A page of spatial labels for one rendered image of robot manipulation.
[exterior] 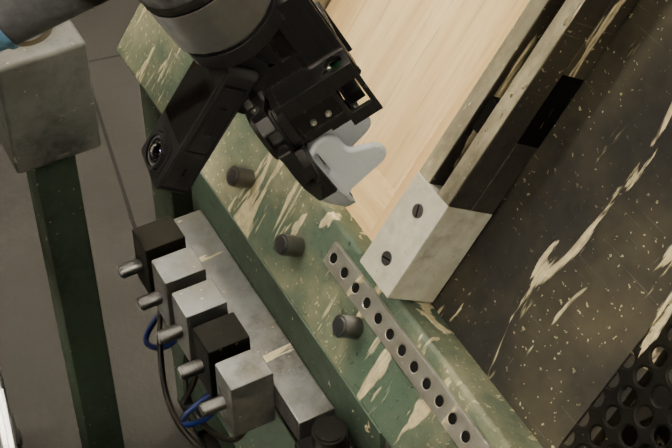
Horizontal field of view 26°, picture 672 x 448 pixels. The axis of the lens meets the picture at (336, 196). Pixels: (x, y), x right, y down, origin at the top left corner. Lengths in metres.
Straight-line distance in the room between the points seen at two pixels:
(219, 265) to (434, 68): 0.40
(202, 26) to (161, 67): 1.05
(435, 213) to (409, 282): 0.09
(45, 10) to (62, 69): 0.99
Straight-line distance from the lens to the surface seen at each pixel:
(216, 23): 0.91
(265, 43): 0.93
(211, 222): 1.88
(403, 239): 1.54
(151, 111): 2.09
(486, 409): 1.48
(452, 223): 1.52
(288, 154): 0.99
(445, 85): 1.60
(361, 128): 1.08
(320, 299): 1.66
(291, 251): 1.67
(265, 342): 1.75
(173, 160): 0.99
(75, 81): 1.91
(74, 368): 2.33
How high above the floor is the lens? 2.07
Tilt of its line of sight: 44 degrees down
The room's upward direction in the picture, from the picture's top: straight up
